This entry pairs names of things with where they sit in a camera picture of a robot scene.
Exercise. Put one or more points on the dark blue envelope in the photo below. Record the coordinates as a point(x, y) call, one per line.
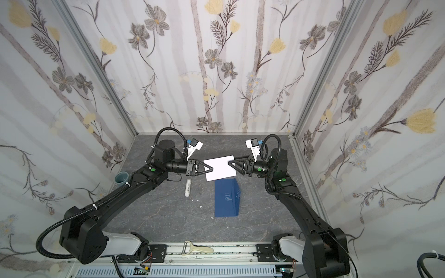
point(227, 195)

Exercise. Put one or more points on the teal ceramic cup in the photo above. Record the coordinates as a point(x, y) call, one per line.
point(121, 178)

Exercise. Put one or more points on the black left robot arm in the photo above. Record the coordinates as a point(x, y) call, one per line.
point(83, 235)

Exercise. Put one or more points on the cream handled peeler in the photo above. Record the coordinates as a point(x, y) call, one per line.
point(189, 248)

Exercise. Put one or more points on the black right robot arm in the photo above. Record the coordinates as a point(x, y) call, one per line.
point(323, 252)

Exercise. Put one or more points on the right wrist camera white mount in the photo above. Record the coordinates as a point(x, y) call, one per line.
point(255, 146)

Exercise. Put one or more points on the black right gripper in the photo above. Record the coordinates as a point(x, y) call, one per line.
point(248, 167)

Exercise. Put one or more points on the white letter paper blue border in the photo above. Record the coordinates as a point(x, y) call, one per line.
point(221, 168)

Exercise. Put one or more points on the clear glass cup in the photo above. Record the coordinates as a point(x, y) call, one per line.
point(297, 181)

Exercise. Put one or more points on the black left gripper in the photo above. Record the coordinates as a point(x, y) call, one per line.
point(191, 167)

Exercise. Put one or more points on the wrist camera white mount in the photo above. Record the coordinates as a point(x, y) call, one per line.
point(255, 146)
point(193, 145)

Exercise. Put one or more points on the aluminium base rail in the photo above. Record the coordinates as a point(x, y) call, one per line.
point(228, 260)

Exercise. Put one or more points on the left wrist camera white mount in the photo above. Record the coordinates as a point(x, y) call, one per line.
point(193, 145)

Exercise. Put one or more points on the white glue stick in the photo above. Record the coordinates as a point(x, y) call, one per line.
point(187, 188)

